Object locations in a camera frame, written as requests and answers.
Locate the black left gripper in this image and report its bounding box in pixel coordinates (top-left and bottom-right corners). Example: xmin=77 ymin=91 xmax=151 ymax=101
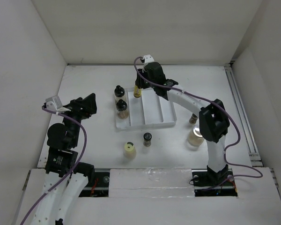
xmin=58 ymin=92 xmax=96 ymax=146

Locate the yellow sauce bottle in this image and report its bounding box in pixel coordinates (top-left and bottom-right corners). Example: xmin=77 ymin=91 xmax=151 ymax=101
xmin=133 ymin=85 xmax=142 ymax=98

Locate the black cap brown bottle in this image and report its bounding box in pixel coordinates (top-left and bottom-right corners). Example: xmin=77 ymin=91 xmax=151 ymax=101
xmin=116 ymin=99 xmax=129 ymax=119

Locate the black cap cream bottle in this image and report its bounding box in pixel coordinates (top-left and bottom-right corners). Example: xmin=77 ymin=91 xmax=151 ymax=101
xmin=114 ymin=85 xmax=126 ymax=103

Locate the small brown spice jar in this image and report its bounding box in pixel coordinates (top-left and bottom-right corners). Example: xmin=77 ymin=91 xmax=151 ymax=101
xmin=189 ymin=113 xmax=198 ymax=124

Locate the yellow cap powder bottle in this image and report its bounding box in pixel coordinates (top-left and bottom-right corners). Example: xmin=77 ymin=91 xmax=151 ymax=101
xmin=124 ymin=142 xmax=136 ymax=159

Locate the black cap spice jar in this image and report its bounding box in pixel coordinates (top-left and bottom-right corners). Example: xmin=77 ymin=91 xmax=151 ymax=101
xmin=143 ymin=132 xmax=152 ymax=147

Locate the large clear glass jar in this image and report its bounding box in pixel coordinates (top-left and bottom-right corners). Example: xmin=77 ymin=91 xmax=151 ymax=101
xmin=187 ymin=125 xmax=204 ymax=147

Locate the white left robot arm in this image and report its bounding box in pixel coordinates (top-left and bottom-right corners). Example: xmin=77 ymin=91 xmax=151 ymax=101
xmin=21 ymin=93 xmax=97 ymax=225

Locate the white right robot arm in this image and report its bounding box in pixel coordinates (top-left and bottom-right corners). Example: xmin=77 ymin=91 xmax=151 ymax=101
xmin=134 ymin=62 xmax=232 ymax=188

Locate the white divided organizer tray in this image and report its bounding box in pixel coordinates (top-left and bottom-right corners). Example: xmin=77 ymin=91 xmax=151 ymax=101
xmin=115 ymin=88 xmax=177 ymax=130

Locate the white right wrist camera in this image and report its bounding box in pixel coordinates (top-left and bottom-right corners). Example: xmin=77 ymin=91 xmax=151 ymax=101
xmin=141 ymin=54 xmax=155 ymax=64

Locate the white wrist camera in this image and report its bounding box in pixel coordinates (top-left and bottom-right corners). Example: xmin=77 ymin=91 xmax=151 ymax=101
xmin=44 ymin=96 xmax=63 ymax=112
xmin=141 ymin=54 xmax=155 ymax=64

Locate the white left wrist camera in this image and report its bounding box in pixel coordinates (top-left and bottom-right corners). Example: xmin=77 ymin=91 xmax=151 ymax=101
xmin=44 ymin=96 xmax=63 ymax=112

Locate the aluminium side rail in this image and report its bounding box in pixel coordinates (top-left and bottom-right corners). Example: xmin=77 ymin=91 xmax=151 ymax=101
xmin=224 ymin=62 xmax=279 ymax=188

